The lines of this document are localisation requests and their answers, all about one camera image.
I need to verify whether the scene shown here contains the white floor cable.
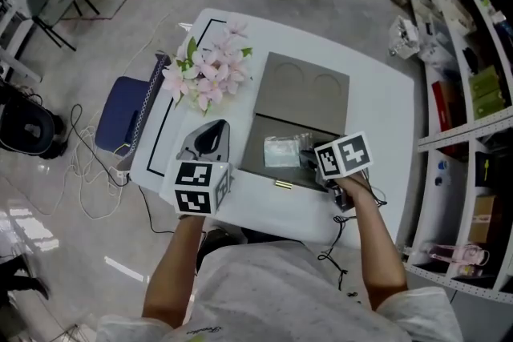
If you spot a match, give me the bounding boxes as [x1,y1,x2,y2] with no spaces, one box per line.
[23,103,130,221]

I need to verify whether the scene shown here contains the white shelf unit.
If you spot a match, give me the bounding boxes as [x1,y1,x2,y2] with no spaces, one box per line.
[394,0,513,306]

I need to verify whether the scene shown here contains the person's light speckled shirt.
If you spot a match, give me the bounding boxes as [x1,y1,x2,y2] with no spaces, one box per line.
[95,239,465,342]

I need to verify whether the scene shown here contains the black round device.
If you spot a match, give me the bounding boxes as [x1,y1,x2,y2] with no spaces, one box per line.
[0,91,68,162]

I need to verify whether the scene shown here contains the green boxes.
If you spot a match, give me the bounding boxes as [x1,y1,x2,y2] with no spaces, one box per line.
[467,65,507,120]

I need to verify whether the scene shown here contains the grey folding chair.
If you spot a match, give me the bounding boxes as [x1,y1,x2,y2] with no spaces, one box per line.
[25,0,101,53]

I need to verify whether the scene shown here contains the crumpled clear plastic bag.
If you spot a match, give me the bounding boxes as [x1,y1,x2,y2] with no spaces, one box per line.
[295,131,314,152]

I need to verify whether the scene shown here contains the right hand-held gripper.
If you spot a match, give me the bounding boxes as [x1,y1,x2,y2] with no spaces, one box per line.
[298,131,374,213]

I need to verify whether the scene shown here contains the red box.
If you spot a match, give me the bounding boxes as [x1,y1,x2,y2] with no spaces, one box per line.
[431,80,463,133]

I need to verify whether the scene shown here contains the brown cardboard box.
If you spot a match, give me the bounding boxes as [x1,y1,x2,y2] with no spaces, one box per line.
[467,194,499,245]

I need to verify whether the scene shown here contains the person's left forearm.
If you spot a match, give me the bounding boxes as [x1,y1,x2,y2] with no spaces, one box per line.
[141,213,210,330]

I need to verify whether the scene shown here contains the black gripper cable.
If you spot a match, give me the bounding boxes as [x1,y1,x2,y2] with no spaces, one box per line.
[317,213,360,298]

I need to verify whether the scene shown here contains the small clear plastic package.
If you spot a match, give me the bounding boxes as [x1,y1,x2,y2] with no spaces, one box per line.
[263,135,302,169]

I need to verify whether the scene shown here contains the blue padded chair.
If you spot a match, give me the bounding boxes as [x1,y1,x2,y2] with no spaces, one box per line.
[94,51,172,158]

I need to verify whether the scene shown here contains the pink artificial flower bouquet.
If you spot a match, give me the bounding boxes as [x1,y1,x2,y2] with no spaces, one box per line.
[160,17,255,118]

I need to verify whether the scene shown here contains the clear plastic storage bin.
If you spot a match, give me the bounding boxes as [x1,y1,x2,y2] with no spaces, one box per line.
[387,14,422,61]

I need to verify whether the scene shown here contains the person's right forearm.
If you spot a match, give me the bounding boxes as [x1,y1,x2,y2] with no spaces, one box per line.
[334,174,410,312]

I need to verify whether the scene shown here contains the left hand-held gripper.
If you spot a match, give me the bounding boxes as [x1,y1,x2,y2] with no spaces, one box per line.
[173,119,235,218]

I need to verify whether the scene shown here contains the pink water bottle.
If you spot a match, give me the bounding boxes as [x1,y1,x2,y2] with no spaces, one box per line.
[425,243,491,266]

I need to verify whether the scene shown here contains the black box with yellow arrow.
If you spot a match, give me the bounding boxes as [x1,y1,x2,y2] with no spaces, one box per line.
[474,151,497,189]

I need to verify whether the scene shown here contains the grey container with lid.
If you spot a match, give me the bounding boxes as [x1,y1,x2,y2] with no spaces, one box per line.
[239,51,351,194]

